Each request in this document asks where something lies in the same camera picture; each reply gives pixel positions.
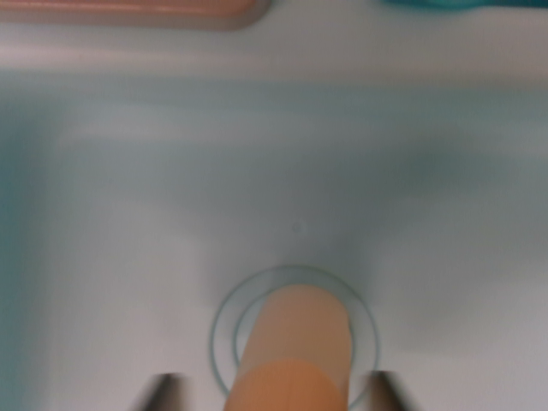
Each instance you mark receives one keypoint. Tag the peach detergent bottle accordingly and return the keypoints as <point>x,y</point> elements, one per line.
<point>295,342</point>

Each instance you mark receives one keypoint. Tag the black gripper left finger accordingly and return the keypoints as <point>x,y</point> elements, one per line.
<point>160,391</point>

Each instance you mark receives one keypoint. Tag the light blue toy sink unit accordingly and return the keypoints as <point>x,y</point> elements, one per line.
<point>214,171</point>

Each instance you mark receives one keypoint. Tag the teal dish brush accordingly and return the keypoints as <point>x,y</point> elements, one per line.
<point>462,3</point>

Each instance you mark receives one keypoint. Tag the mauve toy faucet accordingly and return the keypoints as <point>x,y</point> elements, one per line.
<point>128,10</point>

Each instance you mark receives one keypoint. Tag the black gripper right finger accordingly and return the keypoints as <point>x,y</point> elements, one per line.
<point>387,391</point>

